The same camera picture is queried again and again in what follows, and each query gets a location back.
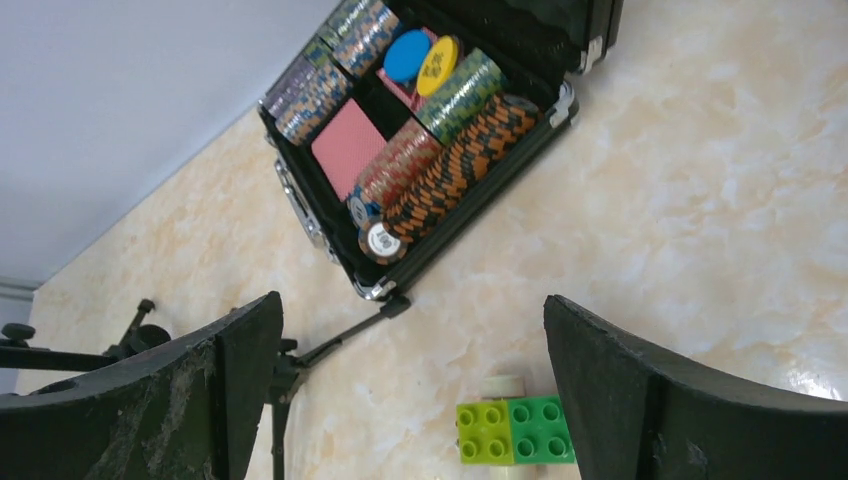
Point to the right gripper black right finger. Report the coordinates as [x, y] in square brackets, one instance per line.
[636, 410]

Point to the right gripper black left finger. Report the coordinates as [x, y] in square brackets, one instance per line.
[187, 409]

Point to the yellow round dealer chip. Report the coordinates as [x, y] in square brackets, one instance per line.
[438, 65]

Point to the orange black chip stack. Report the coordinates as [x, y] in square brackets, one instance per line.
[437, 191]

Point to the black poker chip case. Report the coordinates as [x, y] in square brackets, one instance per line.
[399, 122]

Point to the red playing card deck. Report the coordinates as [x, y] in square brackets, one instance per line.
[347, 144]

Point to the black tripod mic stand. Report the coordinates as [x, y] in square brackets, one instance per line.
[292, 371]

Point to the blue round dealer chip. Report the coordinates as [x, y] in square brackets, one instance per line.
[406, 55]

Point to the lime green toy brick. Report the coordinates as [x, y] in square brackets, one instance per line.
[484, 433]

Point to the purple chip stack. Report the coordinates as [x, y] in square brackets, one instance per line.
[288, 86]

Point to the green chip stack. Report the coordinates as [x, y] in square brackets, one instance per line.
[456, 103]

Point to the red white chip stack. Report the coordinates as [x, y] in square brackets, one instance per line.
[407, 153]

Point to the blue tan chip stack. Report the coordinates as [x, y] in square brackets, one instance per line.
[345, 47]

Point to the shock mount tripod stand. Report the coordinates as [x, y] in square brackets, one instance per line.
[27, 347]

